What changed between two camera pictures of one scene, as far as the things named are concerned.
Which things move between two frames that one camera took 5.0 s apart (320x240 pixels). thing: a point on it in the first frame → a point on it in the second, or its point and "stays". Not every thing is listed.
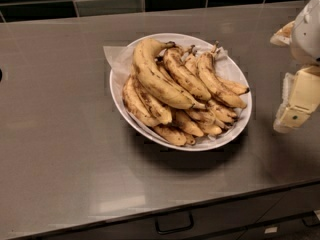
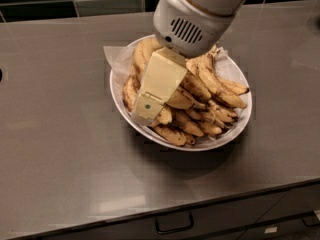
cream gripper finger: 300,98 → 165,73
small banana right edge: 232,87 stays
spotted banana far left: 134,102 stays
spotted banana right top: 222,88 stays
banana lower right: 224,114 stays
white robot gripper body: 307,34 → 188,25
